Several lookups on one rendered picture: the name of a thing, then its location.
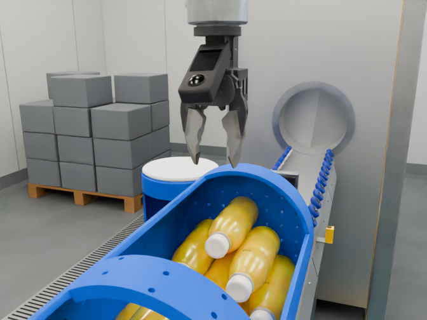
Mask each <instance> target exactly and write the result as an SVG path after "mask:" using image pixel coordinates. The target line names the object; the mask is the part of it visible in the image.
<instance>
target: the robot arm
mask: <svg viewBox="0 0 427 320"><path fill-rule="evenodd" d="M185 7H186V8H187V22H188V24H189V25H196V27H194V36H200V37H205V42H206V44H201V45H200V47H199V48H198V50H197V52H196V54H195V56H194V58H193V61H192V62H191V64H190V66H189V68H188V70H187V72H186V74H185V76H184V78H183V80H182V82H181V84H180V86H179V88H178V93H179V96H180V99H181V104H180V116H181V121H182V128H183V132H184V135H185V139H186V144H187V148H188V151H189V154H190V156H191V159H192V160H193V163H194V164H195V165H198V162H199V158H200V148H199V146H200V142H201V136H202V135H203V132H204V129H205V123H206V119H207V117H206V115H204V109H206V108H207V107H208V106H218V108H219V109H220V110H221V111H223V110H225V109H226V106H227V105H228V106H229V112H228V113H227V114H226V115H225V116H224V117H223V118H222V126H223V128H224V129H225V131H226V133H227V146H228V147H229V157H228V158H229V161H230V163H231V166H232V167H233V168H236V167H237V165H238V163H239V161H240V159H241V155H242V152H243V145H244V141H245V139H246V135H247V134H246V129H245V125H246V121H247V116H248V105H247V100H248V69H239V68H238V36H241V27H239V25H245V24H247V23H248V0H187V1H186V2H185ZM241 80H243V82H242V87H241Z"/></svg>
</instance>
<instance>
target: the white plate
mask: <svg viewBox="0 0 427 320"><path fill-rule="evenodd" d="M217 167H219V166H218V165H217V164H216V163H215V162H213V161H211V160H207V159H203V158H199V162H198V165H195V164H194V163H193V160H192V159H191V157H168V158H163V159H157V160H155V161H151V162H149V163H147V164H146V165H145V166H144V167H143V168H142V172H143V174H144V175H146V176H147V177H149V178H153V179H155V180H161V181H167V182H188V181H195V180H197V179H199V178H200V177H202V176H203V175H204V174H205V173H207V172H208V171H210V170H212V169H214V168H217Z"/></svg>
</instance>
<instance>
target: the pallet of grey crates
mask: <svg viewBox="0 0 427 320"><path fill-rule="evenodd" d="M46 80H47V86H48V97H49V100H41V101H37V102H30V103H23V104H20V105H19V108H20V117H21V123H22V131H23V132H22V134H23V139H24V149H25V157H27V158H26V161H27V171H28V176H29V183H28V190H29V197H33V198H39V197H41V196H43V195H45V194H47V193H50V192H52V191H54V190H64V191H69V192H74V202H75V204H78V205H85V204H87V203H89V202H90V201H92V200H94V199H96V198H98V197H100V196H105V197H113V198H118V199H124V202H125V212H129V213H136V212H137V211H138V210H140V209H141V208H143V207H144V202H143V198H142V197H143V191H142V168H143V167H144V166H145V165H146V164H147V163H149V162H151V161H155V160H157V159H163V158H168V157H171V152H170V126H169V124H170V108H169V99H168V74H163V73H139V72H134V73H129V74H118V75H114V90H115V97H112V82H111V76H110V75H100V72H88V71H65V72H52V73H46Z"/></svg>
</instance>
